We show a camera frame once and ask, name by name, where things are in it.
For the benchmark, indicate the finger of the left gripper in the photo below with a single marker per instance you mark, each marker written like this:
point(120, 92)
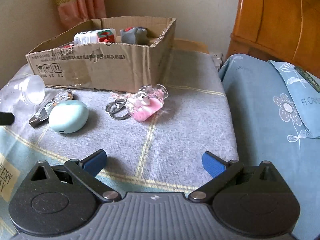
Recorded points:
point(6, 119)

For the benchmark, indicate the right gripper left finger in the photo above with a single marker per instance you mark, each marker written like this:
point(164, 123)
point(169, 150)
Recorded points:
point(54, 200)

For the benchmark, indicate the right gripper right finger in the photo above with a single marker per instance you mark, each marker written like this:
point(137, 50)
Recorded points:
point(250, 201)

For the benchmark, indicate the correction tape dispenser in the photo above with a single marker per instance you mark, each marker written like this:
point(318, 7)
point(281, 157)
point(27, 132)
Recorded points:
point(43, 113)

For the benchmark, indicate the clear plastic jar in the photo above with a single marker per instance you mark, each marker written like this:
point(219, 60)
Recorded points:
point(22, 92)

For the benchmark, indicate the white bottle green label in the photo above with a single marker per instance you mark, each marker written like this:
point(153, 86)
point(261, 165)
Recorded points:
point(89, 37)

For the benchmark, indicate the pink keychain charm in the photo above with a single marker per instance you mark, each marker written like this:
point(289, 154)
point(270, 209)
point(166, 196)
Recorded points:
point(140, 105)

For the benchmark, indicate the grey cat figurine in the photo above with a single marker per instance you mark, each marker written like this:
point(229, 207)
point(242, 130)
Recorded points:
point(134, 35)

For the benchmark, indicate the red green toy train car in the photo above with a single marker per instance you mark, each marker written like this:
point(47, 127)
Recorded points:
point(106, 36)

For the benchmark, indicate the mint green earbuds case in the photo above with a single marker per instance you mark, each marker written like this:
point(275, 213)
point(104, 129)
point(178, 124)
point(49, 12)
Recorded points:
point(68, 117)

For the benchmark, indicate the grey checked blanket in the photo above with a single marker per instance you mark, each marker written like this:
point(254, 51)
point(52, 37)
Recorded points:
point(163, 153)

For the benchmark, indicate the blue floral pillow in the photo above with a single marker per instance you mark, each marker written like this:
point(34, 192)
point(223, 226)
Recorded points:
point(301, 105)

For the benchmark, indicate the cardboard box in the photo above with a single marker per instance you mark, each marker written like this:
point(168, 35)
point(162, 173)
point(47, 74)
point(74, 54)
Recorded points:
point(108, 66)

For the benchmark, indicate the pink orange curtain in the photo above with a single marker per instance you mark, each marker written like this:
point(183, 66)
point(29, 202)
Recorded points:
point(73, 12)

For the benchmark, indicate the wooden bed headboard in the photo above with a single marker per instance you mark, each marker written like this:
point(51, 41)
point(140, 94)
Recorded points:
point(286, 30)

